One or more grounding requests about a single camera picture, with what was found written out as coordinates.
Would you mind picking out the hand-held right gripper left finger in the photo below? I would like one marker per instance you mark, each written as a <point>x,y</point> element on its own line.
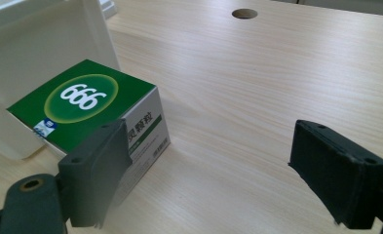
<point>91,175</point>

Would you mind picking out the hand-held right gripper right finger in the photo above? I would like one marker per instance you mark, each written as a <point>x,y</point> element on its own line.
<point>340,175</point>

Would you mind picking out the green and white medicine box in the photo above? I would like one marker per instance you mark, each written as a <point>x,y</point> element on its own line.
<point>82,100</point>

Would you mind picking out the white plastic storage bin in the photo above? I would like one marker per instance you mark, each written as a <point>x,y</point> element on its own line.
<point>33,58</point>

